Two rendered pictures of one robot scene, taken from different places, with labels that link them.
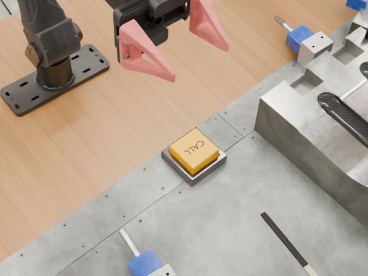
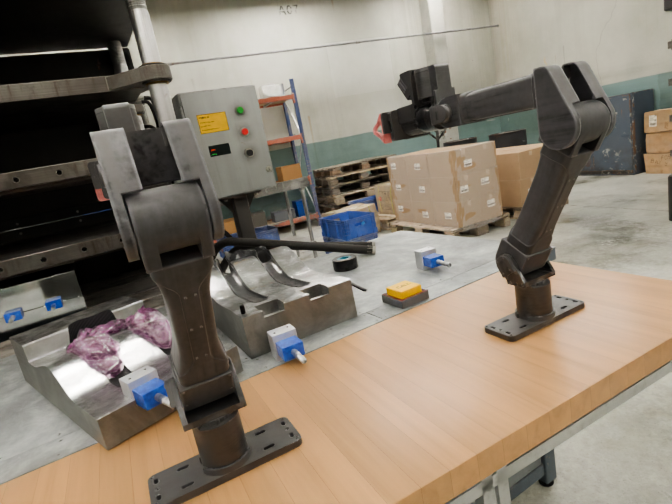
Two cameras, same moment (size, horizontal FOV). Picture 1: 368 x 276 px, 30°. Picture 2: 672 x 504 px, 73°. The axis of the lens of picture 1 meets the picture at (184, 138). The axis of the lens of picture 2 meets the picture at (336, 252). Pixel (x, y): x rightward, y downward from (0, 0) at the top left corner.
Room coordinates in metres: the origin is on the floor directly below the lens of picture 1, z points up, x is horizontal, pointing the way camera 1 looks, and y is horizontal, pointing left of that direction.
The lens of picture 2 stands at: (1.67, 0.13, 1.18)
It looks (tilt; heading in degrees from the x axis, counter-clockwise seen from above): 13 degrees down; 196
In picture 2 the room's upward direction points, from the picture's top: 11 degrees counter-clockwise
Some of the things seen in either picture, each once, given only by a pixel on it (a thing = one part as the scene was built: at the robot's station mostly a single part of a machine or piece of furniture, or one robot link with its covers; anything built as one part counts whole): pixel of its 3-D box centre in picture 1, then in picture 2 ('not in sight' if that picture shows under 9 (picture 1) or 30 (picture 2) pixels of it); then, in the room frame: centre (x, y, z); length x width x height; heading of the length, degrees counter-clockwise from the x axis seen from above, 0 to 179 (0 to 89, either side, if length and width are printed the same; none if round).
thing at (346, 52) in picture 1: (343, 58); (271, 313); (0.84, -0.28, 0.87); 0.05 x 0.05 x 0.04; 44
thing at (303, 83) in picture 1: (302, 87); (315, 296); (0.77, -0.20, 0.87); 0.05 x 0.05 x 0.04; 44
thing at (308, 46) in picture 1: (297, 36); (292, 349); (0.93, -0.21, 0.83); 0.13 x 0.05 x 0.05; 40
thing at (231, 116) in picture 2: not in sight; (255, 272); (-0.01, -0.72, 0.74); 0.31 x 0.22 x 1.47; 134
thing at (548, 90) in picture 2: not in sight; (511, 116); (0.81, 0.24, 1.17); 0.30 x 0.09 x 0.12; 41
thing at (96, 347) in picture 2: not in sight; (115, 333); (0.94, -0.58, 0.90); 0.26 x 0.18 x 0.08; 61
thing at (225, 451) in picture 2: not in sight; (220, 438); (1.21, -0.21, 0.84); 0.20 x 0.07 x 0.08; 131
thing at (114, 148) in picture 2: not in sight; (149, 189); (1.20, -0.22, 1.17); 0.30 x 0.09 x 0.12; 41
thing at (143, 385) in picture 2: not in sight; (154, 395); (1.12, -0.37, 0.86); 0.13 x 0.05 x 0.05; 61
